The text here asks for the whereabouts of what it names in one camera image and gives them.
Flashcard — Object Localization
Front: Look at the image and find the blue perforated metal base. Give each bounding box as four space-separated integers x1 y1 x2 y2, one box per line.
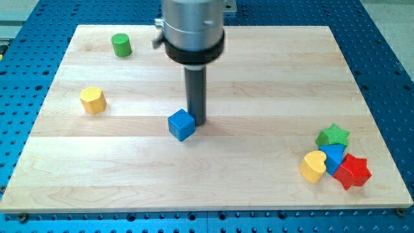
1 0 413 232

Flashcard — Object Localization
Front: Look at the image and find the yellow wooden heart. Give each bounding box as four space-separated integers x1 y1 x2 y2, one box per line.
299 150 327 183

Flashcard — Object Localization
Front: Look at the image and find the green wooden star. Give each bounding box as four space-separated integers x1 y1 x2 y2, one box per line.
315 124 350 148

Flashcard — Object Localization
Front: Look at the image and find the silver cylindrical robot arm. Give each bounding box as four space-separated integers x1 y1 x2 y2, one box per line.
152 0 225 65

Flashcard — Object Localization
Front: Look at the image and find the light wooden board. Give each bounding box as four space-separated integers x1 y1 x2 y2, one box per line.
1 25 413 213

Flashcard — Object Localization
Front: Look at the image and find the blue wooden triangle block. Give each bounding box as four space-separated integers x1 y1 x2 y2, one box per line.
319 144 345 175

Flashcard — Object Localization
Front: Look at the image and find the green wooden cylinder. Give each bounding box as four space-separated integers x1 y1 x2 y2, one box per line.
111 33 132 58

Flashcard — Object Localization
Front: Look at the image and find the blue wooden cube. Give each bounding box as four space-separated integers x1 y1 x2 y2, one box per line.
168 109 195 141

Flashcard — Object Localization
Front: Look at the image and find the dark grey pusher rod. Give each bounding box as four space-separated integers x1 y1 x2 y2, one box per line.
184 65 206 126

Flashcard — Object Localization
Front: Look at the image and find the red wooden star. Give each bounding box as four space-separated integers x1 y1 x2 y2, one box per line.
332 153 372 190

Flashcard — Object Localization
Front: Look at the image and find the yellow wooden hexagon block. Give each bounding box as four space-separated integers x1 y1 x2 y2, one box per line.
80 86 107 115

